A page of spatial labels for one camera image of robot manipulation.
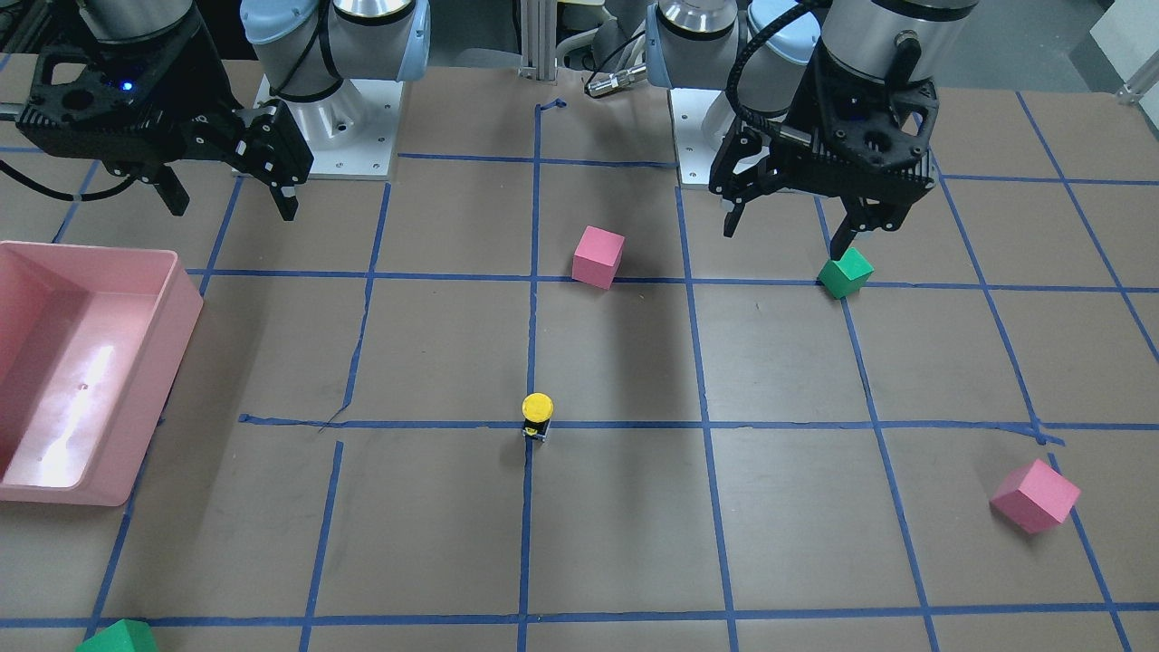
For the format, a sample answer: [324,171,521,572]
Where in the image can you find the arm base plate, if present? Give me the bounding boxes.
[669,88,735,190]
[284,75,407,183]

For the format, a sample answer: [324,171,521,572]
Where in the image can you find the aluminium frame post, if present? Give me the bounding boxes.
[517,0,557,85]

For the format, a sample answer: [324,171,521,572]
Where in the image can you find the pink plastic bin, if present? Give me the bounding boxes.
[1,241,203,506]

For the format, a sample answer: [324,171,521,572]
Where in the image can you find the green foam cube near bin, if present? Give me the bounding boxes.
[75,620,160,652]

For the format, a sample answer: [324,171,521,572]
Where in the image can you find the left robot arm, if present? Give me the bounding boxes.
[646,1,976,261]

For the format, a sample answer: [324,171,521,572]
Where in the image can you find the yellow mushroom push button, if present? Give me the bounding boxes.
[522,391,555,442]

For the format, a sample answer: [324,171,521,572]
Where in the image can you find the pink foam cube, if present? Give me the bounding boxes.
[570,225,626,292]
[990,459,1081,535]

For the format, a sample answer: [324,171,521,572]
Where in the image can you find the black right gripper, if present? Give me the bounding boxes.
[16,19,313,222]

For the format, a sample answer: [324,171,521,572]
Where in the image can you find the grey office chair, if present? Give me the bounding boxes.
[430,1,650,71]

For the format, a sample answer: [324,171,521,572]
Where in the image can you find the pink foam cube outer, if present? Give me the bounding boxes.
[990,459,1081,535]

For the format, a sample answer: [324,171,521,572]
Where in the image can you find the pink foam cube centre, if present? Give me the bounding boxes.
[570,225,626,292]

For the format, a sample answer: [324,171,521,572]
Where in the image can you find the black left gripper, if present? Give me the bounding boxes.
[709,41,938,261]

